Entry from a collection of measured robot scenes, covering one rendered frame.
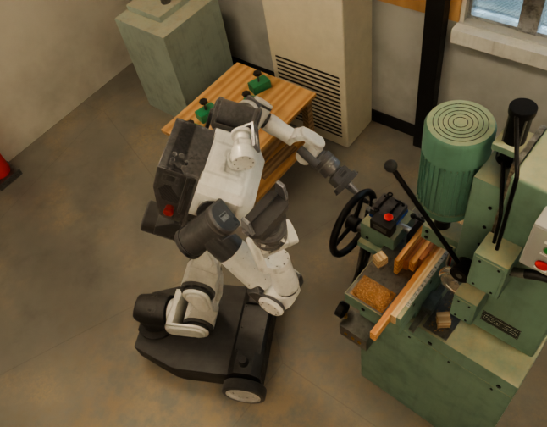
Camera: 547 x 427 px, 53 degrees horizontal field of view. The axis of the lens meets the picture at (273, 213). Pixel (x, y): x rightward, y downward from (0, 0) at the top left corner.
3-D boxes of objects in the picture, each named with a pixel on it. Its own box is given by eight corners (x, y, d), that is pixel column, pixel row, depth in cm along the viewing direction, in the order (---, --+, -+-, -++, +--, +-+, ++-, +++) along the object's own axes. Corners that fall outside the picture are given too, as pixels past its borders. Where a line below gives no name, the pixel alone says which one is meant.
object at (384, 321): (469, 205, 194) (471, 198, 191) (474, 207, 193) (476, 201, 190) (369, 337, 170) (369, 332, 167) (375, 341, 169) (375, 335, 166)
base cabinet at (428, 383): (411, 304, 272) (422, 219, 216) (526, 373, 245) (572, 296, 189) (360, 374, 255) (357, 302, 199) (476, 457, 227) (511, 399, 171)
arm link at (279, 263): (251, 252, 133) (263, 281, 143) (284, 236, 134) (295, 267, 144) (242, 233, 137) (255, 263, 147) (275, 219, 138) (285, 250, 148)
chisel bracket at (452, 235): (431, 225, 182) (433, 209, 175) (470, 245, 175) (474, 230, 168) (419, 240, 179) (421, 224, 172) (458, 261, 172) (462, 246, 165)
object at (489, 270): (479, 262, 152) (489, 230, 141) (511, 278, 148) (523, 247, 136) (465, 283, 149) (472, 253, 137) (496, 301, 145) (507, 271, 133)
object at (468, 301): (464, 291, 168) (469, 271, 159) (485, 303, 165) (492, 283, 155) (448, 314, 165) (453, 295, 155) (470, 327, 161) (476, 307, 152)
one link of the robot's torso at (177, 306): (168, 336, 256) (160, 324, 245) (180, 298, 267) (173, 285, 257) (211, 341, 251) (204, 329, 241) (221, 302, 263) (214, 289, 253)
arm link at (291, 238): (259, 254, 128) (262, 267, 139) (300, 235, 129) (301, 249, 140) (240, 213, 132) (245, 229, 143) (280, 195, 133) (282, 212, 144)
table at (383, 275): (415, 176, 213) (417, 165, 209) (489, 211, 199) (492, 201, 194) (321, 287, 189) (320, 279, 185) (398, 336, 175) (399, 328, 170)
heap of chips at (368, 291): (364, 274, 183) (364, 270, 181) (396, 294, 177) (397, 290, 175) (349, 292, 180) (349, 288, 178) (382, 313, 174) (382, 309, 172)
